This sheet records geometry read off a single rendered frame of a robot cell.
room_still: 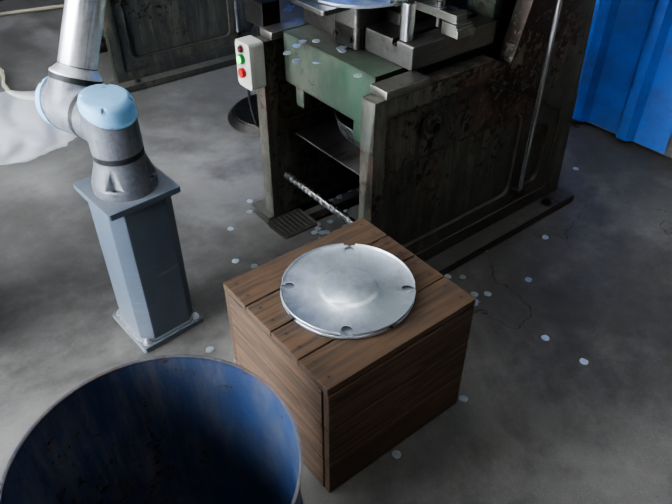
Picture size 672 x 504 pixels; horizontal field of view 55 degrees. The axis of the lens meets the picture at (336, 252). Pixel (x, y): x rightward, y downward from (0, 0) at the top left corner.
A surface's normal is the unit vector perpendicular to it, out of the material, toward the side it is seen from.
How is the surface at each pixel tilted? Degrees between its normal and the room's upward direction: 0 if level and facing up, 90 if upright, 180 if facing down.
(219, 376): 88
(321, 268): 0
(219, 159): 0
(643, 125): 90
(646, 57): 90
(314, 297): 0
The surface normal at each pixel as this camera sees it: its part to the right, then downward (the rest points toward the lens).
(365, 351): 0.00, -0.78
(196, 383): -0.07, 0.60
